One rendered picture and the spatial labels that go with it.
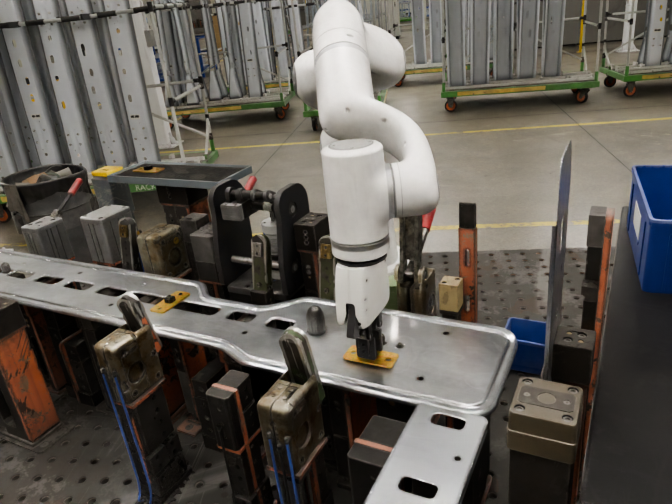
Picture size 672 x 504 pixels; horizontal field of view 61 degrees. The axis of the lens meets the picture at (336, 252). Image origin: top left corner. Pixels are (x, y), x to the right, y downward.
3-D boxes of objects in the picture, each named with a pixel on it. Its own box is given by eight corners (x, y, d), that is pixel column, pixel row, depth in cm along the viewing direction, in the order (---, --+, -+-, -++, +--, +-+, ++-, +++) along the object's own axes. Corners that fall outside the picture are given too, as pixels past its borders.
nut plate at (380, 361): (342, 358, 91) (341, 352, 90) (352, 346, 94) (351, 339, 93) (391, 369, 87) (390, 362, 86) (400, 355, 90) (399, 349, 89)
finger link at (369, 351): (355, 318, 87) (358, 354, 90) (346, 328, 85) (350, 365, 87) (374, 321, 86) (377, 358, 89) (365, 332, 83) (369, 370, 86)
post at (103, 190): (128, 316, 175) (88, 179, 157) (145, 304, 181) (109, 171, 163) (146, 320, 171) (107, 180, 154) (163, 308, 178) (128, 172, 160)
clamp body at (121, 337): (126, 500, 108) (74, 347, 94) (170, 456, 118) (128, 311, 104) (162, 515, 104) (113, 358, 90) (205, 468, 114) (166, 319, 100)
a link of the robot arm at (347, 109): (410, 79, 97) (440, 226, 81) (317, 89, 97) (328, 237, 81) (413, 34, 89) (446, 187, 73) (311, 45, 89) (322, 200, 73)
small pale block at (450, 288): (442, 447, 112) (437, 283, 97) (448, 435, 115) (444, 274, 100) (460, 451, 111) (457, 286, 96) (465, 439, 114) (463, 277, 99)
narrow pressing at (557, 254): (541, 404, 77) (555, 159, 63) (553, 357, 86) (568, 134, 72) (546, 405, 77) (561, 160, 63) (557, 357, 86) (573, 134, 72)
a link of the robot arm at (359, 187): (391, 219, 85) (330, 225, 86) (385, 132, 80) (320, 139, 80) (397, 241, 78) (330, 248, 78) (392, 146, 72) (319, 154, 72)
